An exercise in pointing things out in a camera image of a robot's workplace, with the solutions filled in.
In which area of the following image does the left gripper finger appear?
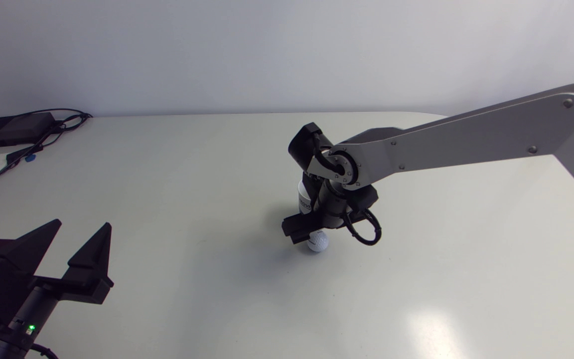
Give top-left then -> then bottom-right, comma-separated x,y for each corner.
0,219 -> 62,306
62,222 -> 113,284

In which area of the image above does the white golf ball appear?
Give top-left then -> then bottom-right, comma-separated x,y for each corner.
307,231 -> 329,253

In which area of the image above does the white mug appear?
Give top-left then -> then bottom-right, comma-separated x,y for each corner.
297,179 -> 314,215

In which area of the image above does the black power brick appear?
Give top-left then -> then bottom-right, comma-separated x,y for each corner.
0,112 -> 58,149

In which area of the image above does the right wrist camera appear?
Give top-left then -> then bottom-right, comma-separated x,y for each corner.
350,185 -> 380,211

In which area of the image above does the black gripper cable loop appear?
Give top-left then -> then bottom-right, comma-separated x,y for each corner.
343,208 -> 383,247

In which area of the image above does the thick black power cable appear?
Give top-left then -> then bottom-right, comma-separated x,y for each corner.
6,113 -> 93,165

